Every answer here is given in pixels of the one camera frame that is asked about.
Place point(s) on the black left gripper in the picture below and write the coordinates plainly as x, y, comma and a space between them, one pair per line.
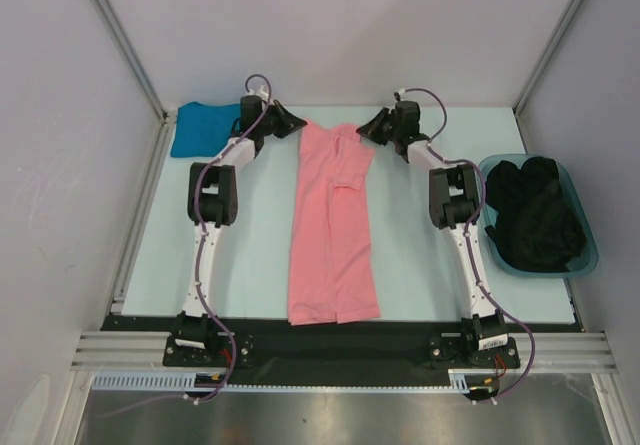
288, 123

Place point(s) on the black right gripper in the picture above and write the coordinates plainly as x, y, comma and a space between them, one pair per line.
382, 126

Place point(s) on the pink t shirt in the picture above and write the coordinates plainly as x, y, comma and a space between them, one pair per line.
330, 272

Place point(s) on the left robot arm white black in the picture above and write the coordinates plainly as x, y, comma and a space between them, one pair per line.
213, 208

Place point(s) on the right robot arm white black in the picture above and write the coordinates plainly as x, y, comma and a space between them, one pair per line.
455, 203

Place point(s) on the folded blue t shirt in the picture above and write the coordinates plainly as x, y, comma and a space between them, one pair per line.
202, 130

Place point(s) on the black t shirt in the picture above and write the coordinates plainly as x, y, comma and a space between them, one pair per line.
536, 230

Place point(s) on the teal plastic basket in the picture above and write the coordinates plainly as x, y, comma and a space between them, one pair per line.
578, 267

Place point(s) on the left aluminium corner post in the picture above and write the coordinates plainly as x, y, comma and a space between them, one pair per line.
125, 47

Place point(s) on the aluminium corner post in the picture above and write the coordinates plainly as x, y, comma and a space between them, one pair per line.
125, 47
551, 48

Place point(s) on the right aluminium corner post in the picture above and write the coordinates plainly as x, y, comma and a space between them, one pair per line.
551, 48

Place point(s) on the aluminium front frame rail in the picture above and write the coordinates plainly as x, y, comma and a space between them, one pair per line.
571, 353

